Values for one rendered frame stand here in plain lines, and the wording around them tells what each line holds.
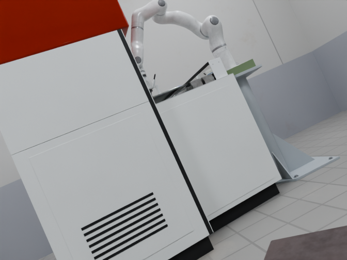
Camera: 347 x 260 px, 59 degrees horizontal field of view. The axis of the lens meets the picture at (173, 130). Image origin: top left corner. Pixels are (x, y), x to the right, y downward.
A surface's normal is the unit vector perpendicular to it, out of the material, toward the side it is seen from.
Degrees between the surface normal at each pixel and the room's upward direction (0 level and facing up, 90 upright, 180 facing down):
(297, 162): 90
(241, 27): 90
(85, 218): 90
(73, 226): 90
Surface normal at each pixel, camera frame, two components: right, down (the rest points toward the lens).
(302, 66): 0.15, -0.10
